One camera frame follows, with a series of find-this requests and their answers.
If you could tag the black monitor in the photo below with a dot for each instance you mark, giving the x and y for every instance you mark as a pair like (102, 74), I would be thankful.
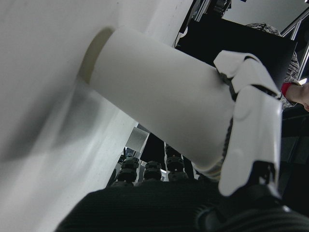
(217, 36)

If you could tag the aluminium frame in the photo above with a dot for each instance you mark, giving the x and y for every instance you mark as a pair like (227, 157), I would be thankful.
(303, 55)

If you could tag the white paper cup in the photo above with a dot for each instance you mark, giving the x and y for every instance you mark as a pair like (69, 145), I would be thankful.
(157, 96)

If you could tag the person in camouflage jacket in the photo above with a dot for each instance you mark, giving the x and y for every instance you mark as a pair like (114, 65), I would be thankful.
(293, 91)

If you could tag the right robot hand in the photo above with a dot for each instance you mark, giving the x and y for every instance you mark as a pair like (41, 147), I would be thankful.
(256, 125)

